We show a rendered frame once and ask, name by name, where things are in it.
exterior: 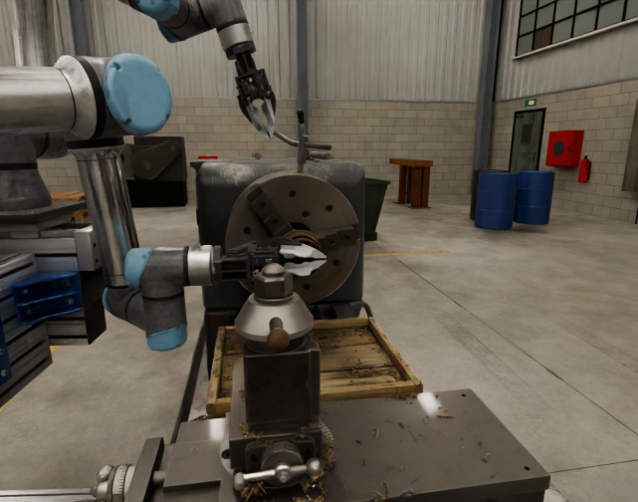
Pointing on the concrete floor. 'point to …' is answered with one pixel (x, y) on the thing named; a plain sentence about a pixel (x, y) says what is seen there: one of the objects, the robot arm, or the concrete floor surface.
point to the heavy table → (413, 181)
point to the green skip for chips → (375, 190)
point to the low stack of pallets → (72, 200)
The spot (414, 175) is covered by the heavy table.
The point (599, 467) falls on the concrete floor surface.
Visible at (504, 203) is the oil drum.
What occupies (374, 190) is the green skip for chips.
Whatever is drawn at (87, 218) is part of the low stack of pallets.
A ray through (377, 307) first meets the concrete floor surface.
